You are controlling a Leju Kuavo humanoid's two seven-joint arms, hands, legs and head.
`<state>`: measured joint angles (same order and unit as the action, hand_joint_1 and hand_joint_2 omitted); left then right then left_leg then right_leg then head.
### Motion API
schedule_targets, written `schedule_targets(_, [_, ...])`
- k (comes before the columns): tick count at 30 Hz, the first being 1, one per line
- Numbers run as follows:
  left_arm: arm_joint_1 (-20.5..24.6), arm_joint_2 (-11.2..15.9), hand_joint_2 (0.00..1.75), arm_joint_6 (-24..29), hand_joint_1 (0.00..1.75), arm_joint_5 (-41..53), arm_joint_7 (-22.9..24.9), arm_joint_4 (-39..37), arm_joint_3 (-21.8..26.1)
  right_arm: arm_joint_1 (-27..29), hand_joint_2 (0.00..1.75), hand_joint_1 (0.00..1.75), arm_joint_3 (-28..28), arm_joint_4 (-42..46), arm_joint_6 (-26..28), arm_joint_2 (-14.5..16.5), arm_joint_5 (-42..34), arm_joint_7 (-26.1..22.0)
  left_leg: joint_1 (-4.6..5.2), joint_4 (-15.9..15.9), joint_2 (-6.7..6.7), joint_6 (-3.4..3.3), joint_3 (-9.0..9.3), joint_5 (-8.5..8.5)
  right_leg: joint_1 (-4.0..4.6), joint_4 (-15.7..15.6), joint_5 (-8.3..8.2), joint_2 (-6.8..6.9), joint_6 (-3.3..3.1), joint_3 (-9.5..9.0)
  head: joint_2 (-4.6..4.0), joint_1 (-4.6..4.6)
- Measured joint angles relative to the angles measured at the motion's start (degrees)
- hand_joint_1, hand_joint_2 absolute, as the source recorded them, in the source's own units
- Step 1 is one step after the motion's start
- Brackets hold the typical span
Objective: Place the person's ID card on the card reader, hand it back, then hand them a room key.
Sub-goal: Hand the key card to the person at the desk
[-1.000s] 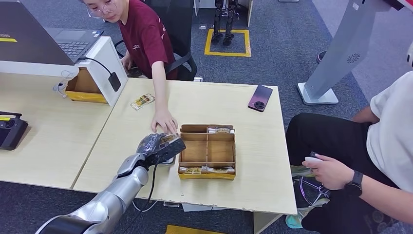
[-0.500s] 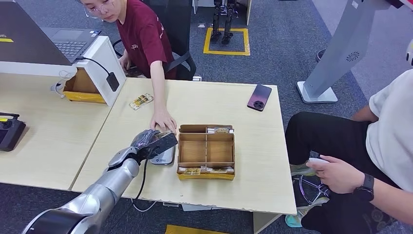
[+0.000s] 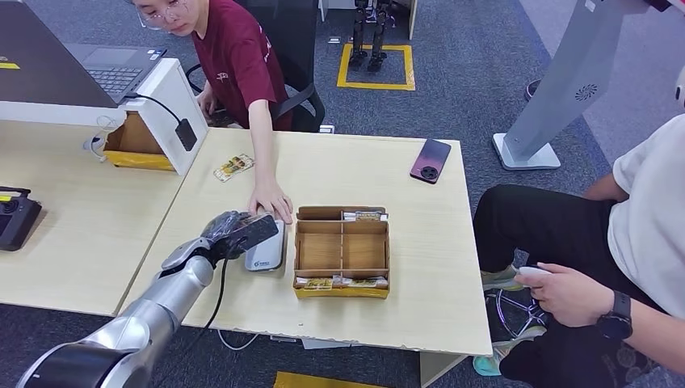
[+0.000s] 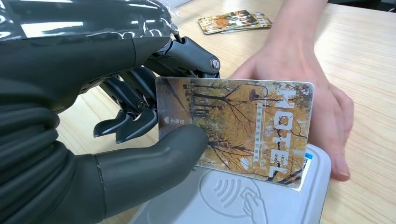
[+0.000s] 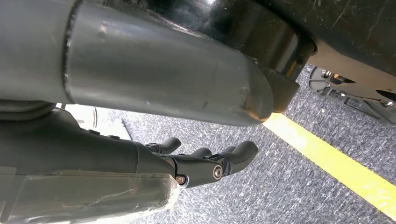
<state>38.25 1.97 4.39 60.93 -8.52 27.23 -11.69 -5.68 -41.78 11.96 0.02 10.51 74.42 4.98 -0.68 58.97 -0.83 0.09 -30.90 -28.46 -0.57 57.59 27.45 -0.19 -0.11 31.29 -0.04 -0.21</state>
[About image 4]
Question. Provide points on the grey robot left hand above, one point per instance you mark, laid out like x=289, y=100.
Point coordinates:
x=77, y=46

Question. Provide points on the white card reader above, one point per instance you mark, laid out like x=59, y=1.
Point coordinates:
x=278, y=207

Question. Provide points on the person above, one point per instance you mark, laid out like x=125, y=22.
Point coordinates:
x=294, y=46

